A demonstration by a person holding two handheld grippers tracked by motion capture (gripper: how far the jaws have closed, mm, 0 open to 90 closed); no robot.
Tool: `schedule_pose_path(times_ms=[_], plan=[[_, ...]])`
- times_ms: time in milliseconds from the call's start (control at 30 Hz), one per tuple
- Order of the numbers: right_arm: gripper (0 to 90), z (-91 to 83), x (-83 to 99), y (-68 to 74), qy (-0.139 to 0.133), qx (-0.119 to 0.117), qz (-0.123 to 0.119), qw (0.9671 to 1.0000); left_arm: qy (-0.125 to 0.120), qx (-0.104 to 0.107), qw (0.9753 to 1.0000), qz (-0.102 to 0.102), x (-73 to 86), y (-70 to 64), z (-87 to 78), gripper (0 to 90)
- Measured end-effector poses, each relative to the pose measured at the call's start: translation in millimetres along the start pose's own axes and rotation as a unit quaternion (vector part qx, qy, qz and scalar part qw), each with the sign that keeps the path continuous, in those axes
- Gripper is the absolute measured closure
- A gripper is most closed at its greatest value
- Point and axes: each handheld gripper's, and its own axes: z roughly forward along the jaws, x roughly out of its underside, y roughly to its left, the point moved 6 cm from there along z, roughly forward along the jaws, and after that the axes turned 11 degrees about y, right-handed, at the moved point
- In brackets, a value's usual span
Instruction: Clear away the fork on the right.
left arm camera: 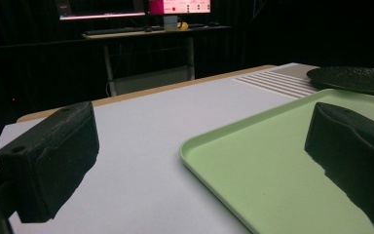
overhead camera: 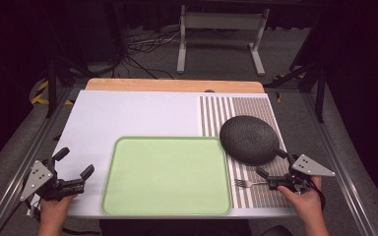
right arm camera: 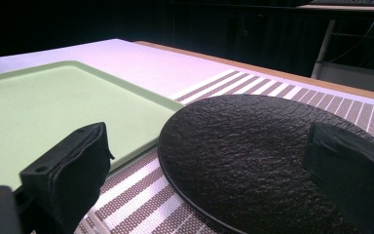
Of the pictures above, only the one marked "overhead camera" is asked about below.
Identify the black tripod stand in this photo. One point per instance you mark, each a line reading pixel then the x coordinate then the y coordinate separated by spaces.
pixel 320 95
pixel 51 88

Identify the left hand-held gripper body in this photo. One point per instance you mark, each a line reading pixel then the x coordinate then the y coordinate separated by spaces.
pixel 47 185

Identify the white table board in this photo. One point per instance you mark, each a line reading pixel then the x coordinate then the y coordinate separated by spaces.
pixel 128 114

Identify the light green tray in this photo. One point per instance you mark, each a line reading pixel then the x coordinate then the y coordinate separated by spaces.
pixel 167 177

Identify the grey metal stand frame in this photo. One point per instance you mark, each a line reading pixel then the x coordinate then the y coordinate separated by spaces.
pixel 223 21

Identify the grey striped placemat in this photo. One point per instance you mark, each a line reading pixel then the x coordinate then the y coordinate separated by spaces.
pixel 216 111

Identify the yellow black floor tape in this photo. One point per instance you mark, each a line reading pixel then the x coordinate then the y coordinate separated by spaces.
pixel 278 97
pixel 41 93

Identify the aluminium frame rail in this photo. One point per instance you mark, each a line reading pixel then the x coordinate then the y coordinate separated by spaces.
pixel 16 170
pixel 338 164

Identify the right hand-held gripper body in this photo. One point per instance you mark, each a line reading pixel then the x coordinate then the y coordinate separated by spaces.
pixel 303 167

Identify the person's left hand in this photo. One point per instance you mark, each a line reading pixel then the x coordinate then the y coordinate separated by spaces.
pixel 54 213

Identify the person's dark clothing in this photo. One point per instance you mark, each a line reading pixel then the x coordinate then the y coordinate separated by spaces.
pixel 177 228

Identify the silver metal fork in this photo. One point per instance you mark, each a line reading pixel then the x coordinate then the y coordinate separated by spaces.
pixel 242 183

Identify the person's right hand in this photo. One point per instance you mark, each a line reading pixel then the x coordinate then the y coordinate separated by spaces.
pixel 308 206

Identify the black frying pan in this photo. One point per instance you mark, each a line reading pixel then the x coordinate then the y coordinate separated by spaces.
pixel 247 139

